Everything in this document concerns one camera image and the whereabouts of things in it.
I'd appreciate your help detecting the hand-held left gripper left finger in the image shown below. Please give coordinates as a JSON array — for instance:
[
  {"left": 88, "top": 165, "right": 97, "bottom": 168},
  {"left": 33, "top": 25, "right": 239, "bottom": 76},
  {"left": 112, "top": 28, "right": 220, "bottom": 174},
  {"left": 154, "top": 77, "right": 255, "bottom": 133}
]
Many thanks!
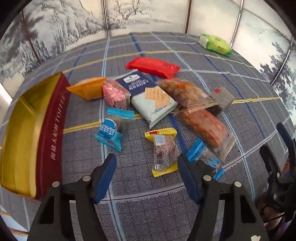
[{"left": 27, "top": 153, "right": 117, "bottom": 241}]

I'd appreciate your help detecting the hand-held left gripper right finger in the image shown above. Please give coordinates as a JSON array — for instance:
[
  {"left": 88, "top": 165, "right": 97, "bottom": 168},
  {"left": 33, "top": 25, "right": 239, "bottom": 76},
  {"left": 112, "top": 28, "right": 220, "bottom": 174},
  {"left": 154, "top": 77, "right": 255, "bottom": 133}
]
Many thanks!
[{"left": 177, "top": 153, "right": 270, "bottom": 241}]

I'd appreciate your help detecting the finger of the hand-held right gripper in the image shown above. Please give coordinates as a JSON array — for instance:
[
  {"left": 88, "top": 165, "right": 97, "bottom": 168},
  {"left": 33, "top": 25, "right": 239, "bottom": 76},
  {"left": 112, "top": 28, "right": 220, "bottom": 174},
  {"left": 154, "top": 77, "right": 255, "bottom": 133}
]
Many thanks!
[
  {"left": 276, "top": 123, "right": 296, "bottom": 160},
  {"left": 259, "top": 144, "right": 281, "bottom": 179}
]

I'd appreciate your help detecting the yellow-ended clear snack packet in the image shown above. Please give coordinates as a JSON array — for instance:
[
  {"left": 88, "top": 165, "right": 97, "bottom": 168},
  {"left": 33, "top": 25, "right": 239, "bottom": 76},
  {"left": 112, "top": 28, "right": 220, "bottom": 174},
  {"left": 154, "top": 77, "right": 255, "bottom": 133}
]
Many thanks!
[{"left": 144, "top": 128, "right": 181, "bottom": 178}]

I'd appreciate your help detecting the clear orange-red snack packet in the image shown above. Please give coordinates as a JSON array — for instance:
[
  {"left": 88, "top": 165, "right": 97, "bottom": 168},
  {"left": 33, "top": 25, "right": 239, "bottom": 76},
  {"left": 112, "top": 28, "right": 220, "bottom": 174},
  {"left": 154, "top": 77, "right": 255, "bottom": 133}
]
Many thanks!
[{"left": 173, "top": 108, "right": 236, "bottom": 161}]

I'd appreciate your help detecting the dark red gold box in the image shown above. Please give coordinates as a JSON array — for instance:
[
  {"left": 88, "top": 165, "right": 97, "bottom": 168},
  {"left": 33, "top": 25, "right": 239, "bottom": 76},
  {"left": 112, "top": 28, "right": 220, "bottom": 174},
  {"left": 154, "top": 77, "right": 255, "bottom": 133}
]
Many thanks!
[{"left": 0, "top": 71, "right": 72, "bottom": 200}]

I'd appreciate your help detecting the blue-ended clear cake packet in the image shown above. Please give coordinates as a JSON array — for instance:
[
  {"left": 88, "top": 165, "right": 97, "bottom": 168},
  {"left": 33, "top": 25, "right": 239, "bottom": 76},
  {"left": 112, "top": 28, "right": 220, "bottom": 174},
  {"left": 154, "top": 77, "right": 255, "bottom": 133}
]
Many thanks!
[
  {"left": 94, "top": 107, "right": 135, "bottom": 152},
  {"left": 186, "top": 138, "right": 225, "bottom": 181}
]

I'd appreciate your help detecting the grey plaid tablecloth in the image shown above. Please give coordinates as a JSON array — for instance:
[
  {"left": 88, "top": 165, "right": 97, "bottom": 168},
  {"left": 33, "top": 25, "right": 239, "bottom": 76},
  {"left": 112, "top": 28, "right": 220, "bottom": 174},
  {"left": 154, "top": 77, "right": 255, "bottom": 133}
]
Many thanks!
[{"left": 0, "top": 31, "right": 292, "bottom": 241}]

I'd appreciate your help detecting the grey cake packet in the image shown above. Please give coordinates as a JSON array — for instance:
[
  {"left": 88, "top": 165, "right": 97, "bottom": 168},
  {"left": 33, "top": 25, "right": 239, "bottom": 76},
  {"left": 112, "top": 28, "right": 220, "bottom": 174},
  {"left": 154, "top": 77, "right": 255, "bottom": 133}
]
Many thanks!
[{"left": 207, "top": 86, "right": 234, "bottom": 116}]

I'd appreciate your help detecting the navy and mint cracker packet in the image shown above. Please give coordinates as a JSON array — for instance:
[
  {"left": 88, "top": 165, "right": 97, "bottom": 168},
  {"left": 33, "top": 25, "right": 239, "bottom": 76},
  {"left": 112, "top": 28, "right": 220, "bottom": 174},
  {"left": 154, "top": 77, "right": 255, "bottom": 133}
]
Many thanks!
[{"left": 115, "top": 72, "right": 178, "bottom": 129}]

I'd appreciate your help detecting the pink candy packet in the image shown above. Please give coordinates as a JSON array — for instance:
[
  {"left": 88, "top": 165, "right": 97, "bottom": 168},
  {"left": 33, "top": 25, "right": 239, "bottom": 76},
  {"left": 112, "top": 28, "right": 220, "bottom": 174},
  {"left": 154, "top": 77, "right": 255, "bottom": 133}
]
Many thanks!
[{"left": 102, "top": 80, "right": 130, "bottom": 110}]

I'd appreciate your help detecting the clear brown nut packet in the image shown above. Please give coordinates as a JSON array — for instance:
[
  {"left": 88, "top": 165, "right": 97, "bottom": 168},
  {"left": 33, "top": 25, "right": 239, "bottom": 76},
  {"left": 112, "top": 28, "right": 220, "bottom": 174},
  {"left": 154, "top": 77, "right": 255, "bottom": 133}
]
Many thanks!
[{"left": 157, "top": 78, "right": 219, "bottom": 114}]

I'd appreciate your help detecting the orange snack packet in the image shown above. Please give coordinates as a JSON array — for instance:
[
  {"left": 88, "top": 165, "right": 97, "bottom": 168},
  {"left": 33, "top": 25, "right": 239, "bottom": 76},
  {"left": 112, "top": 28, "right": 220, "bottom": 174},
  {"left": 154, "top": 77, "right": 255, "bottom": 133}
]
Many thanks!
[{"left": 66, "top": 77, "right": 107, "bottom": 100}]

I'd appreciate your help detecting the green tissue pack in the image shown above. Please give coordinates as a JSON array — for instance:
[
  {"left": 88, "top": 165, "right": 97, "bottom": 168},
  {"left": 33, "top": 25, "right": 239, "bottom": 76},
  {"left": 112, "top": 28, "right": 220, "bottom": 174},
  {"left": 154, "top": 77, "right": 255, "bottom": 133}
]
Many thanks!
[{"left": 198, "top": 34, "right": 232, "bottom": 57}]

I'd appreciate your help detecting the red snack packet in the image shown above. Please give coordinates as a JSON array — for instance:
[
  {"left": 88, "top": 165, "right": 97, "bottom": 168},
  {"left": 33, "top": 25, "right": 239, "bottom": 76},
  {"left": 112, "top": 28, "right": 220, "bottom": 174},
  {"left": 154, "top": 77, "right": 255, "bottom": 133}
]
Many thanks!
[{"left": 125, "top": 57, "right": 181, "bottom": 79}]

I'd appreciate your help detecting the ink landscape folding screen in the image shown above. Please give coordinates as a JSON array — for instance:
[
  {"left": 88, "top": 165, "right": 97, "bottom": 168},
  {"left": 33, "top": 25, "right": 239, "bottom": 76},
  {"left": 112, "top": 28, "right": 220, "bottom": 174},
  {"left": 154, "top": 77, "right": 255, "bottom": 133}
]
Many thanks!
[{"left": 0, "top": 0, "right": 296, "bottom": 109}]

